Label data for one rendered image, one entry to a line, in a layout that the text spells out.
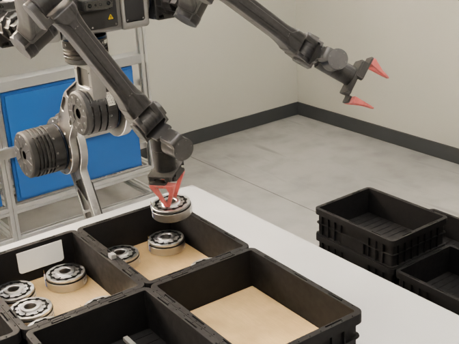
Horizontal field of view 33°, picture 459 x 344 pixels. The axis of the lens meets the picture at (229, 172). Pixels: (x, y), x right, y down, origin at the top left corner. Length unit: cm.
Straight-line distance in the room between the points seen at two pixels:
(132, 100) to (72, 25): 23
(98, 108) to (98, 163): 175
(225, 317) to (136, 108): 53
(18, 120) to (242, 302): 221
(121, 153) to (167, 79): 122
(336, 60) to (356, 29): 336
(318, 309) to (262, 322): 14
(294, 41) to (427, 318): 81
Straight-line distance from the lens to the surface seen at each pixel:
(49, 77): 390
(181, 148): 185
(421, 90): 515
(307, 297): 180
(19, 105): 387
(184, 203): 200
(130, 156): 421
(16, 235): 404
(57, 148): 286
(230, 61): 557
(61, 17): 173
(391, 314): 210
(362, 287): 222
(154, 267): 209
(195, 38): 536
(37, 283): 210
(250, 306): 189
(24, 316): 191
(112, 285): 196
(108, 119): 241
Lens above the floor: 181
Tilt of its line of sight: 21 degrees down
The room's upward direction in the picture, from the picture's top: 3 degrees counter-clockwise
